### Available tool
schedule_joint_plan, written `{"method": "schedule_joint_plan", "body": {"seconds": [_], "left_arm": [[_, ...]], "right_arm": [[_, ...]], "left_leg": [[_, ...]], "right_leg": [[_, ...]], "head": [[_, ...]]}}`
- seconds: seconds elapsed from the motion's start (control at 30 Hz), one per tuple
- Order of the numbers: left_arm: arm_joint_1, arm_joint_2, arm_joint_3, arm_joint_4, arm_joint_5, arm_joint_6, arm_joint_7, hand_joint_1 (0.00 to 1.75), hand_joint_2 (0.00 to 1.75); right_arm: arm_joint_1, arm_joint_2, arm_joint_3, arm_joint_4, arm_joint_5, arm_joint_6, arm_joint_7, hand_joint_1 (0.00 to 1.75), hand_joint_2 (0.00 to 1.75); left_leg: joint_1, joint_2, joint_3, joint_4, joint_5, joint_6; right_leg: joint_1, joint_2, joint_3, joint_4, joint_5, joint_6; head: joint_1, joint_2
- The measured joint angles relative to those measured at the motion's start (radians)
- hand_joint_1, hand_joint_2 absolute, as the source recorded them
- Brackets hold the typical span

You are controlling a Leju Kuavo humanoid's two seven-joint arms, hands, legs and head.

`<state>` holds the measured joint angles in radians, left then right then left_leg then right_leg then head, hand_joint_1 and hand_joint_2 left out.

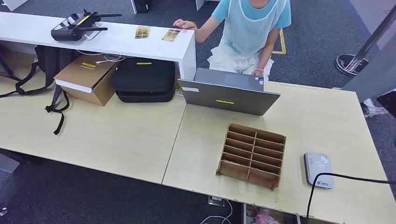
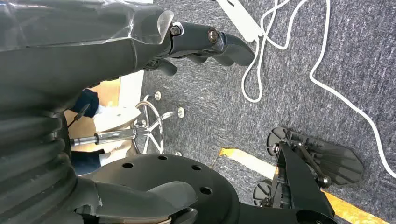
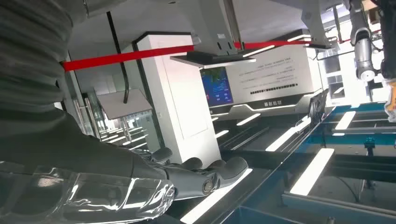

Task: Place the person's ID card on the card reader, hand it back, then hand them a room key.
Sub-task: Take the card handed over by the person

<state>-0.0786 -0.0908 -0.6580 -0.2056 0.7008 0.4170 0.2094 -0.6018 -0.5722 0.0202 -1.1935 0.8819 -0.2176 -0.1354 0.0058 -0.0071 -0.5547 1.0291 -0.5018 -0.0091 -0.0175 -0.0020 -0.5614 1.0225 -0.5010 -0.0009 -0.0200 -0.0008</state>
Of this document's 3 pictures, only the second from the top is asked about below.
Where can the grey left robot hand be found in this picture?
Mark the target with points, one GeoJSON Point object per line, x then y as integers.
{"type": "Point", "coordinates": [77, 55]}

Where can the white edged wooden desk panel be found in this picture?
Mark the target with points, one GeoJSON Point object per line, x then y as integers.
{"type": "Point", "coordinates": [131, 89]}

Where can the yellow floor tape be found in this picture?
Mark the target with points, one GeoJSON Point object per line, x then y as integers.
{"type": "Point", "coordinates": [247, 159]}

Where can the person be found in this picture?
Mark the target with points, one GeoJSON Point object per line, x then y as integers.
{"type": "Point", "coordinates": [88, 102]}

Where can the black robot foot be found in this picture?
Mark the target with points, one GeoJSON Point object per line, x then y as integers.
{"type": "Point", "coordinates": [340, 164]}

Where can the chrome bar stool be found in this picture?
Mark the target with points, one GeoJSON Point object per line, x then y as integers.
{"type": "Point", "coordinates": [117, 136]}

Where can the white power strip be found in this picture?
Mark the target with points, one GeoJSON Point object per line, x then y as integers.
{"type": "Point", "coordinates": [241, 18]}

